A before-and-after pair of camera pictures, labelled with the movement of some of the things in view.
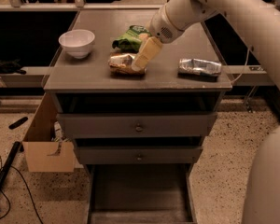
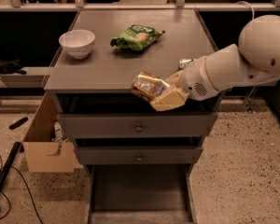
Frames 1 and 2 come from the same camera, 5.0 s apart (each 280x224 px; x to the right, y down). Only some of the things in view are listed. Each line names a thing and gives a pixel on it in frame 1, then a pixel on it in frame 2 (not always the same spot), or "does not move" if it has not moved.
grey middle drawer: x=139 y=154 does not move
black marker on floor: x=18 y=122 does not move
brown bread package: x=121 y=63 to x=147 y=87
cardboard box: x=43 y=154 does not move
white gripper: x=161 y=26 to x=194 y=78
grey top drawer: x=135 y=125 does not move
